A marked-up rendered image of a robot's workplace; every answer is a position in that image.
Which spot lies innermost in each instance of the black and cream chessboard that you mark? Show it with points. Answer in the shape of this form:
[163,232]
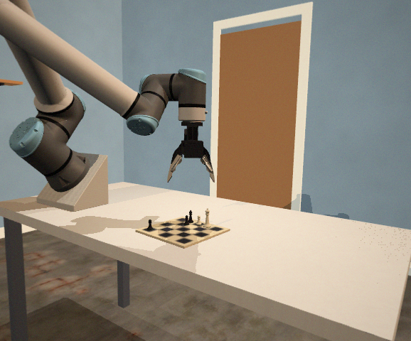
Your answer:
[177,233]

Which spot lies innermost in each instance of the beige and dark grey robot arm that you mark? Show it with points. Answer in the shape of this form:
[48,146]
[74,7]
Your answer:
[42,56]

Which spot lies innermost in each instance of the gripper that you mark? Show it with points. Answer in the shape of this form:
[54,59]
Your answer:
[191,148]

